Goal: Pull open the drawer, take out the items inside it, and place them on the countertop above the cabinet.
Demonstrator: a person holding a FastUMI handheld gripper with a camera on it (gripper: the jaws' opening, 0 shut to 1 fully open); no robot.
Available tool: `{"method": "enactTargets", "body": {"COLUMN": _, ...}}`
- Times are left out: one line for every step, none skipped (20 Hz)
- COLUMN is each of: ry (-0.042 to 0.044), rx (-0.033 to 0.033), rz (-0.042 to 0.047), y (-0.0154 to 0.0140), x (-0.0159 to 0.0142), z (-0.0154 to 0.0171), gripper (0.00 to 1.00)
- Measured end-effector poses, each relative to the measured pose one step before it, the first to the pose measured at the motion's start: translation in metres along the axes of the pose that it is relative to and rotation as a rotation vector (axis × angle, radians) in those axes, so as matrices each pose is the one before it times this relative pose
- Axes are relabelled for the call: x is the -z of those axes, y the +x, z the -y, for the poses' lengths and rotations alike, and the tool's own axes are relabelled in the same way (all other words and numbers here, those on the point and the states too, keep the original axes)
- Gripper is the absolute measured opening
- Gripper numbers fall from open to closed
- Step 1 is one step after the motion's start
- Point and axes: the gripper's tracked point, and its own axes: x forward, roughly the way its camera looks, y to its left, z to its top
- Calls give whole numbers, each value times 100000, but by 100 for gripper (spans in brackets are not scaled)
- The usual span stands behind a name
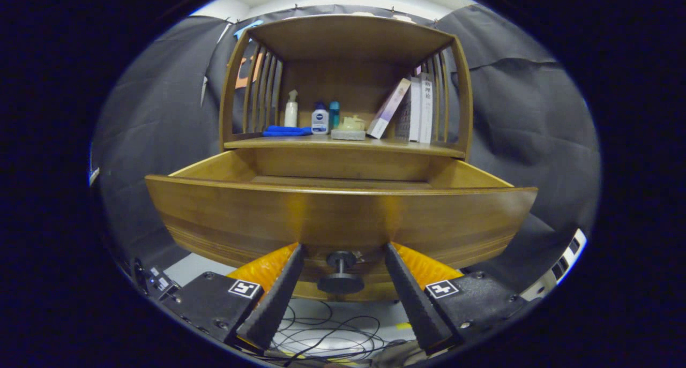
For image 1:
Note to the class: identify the blue folded cloth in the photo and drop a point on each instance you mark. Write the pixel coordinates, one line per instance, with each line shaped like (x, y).
(286, 130)

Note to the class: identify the purple book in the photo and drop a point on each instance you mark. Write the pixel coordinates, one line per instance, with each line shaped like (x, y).
(388, 108)

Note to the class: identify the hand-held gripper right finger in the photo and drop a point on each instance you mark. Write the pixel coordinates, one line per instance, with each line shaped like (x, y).
(415, 303)

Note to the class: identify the wooden countertop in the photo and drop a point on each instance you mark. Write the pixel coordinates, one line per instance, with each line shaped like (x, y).
(388, 145)

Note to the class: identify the white bottle with blue cap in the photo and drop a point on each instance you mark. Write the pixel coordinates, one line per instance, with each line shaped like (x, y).
(320, 122)

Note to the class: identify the wooden cabinet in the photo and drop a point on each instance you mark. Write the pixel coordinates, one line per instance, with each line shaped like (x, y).
(343, 84)

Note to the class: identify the white power strip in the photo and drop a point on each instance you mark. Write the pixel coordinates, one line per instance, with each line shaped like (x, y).
(560, 264)

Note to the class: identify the white book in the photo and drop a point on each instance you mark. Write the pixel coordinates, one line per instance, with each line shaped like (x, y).
(425, 108)

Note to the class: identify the black electronics box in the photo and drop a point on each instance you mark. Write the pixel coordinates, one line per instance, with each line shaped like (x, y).
(155, 279)

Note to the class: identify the slim teal bottle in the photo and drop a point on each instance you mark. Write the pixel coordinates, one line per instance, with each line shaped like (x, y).
(334, 113)

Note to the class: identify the white pump bottle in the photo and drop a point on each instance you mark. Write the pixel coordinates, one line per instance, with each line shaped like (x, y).
(291, 114)

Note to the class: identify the cream lidded tea cup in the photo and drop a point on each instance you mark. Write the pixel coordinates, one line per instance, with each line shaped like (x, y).
(352, 124)

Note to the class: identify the grey translucent box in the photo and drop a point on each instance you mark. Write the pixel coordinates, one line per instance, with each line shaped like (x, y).
(348, 135)

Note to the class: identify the dark patterned book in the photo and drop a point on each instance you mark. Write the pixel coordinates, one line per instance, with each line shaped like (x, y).
(404, 116)

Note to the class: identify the black backdrop cloth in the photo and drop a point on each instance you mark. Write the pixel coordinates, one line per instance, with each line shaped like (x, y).
(536, 116)

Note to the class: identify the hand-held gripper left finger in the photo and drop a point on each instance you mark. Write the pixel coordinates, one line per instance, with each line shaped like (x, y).
(273, 303)

